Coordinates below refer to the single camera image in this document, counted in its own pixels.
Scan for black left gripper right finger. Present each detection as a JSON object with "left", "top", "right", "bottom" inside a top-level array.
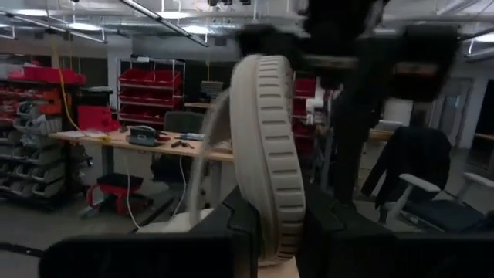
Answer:
[{"left": 296, "top": 184, "right": 494, "bottom": 278}]

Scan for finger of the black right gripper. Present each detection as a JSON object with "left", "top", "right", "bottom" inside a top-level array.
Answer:
[
  {"left": 357, "top": 76, "right": 384, "bottom": 205},
  {"left": 330, "top": 76, "right": 358, "bottom": 205}
]

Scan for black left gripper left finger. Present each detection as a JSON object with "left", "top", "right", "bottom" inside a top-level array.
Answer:
[{"left": 38, "top": 185, "right": 264, "bottom": 278}]

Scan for beige rubber slide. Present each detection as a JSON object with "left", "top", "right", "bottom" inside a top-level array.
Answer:
[{"left": 188, "top": 53, "right": 307, "bottom": 268}]

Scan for dark jacket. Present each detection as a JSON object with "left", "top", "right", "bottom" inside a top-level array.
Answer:
[{"left": 360, "top": 125, "right": 453, "bottom": 210}]

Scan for office chair with white arms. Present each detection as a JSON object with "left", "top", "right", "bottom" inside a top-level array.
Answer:
[{"left": 380, "top": 171, "right": 494, "bottom": 235}]

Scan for grey desktop device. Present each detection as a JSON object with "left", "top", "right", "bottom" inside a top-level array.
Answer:
[{"left": 126, "top": 124, "right": 165, "bottom": 148}]

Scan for wooden workbench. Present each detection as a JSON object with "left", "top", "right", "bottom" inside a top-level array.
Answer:
[{"left": 49, "top": 129, "right": 236, "bottom": 209}]

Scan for black office chair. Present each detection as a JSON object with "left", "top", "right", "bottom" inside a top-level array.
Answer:
[{"left": 150, "top": 110, "right": 206, "bottom": 185}]

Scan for bin rack with red bins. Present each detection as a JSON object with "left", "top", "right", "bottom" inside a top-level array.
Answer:
[{"left": 0, "top": 53, "right": 88, "bottom": 205}]

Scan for long white cable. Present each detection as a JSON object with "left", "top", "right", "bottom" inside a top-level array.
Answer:
[{"left": 122, "top": 153, "right": 188, "bottom": 232}]

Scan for wire shelf with red bins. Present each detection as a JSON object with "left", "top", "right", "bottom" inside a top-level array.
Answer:
[
  {"left": 117, "top": 56, "right": 187, "bottom": 127},
  {"left": 291, "top": 73, "right": 320, "bottom": 163}
]

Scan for yellow hanging cable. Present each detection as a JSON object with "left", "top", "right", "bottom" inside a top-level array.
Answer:
[{"left": 51, "top": 34, "right": 111, "bottom": 141}]

